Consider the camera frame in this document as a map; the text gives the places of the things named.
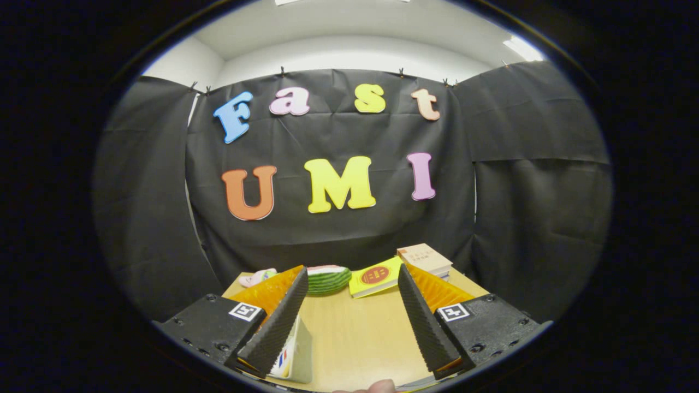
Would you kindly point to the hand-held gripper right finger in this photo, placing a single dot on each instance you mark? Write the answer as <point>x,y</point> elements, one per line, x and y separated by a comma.
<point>423,322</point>

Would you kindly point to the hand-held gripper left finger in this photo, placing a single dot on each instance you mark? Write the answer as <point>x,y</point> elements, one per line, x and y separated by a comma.
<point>278,322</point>

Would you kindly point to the green fabric storage box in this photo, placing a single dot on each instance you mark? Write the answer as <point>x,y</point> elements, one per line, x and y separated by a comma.
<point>303,355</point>

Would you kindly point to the pink and green plush toy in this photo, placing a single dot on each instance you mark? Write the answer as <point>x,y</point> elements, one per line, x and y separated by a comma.
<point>254,278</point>

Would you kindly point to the watermelon slice plush toy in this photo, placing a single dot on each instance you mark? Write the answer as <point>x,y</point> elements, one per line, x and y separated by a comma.
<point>327,281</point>

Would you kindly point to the yellow book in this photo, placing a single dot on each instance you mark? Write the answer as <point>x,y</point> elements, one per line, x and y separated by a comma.
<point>374,275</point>

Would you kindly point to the ceiling light panel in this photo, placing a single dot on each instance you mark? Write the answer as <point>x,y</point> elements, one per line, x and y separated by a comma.
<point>524,49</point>

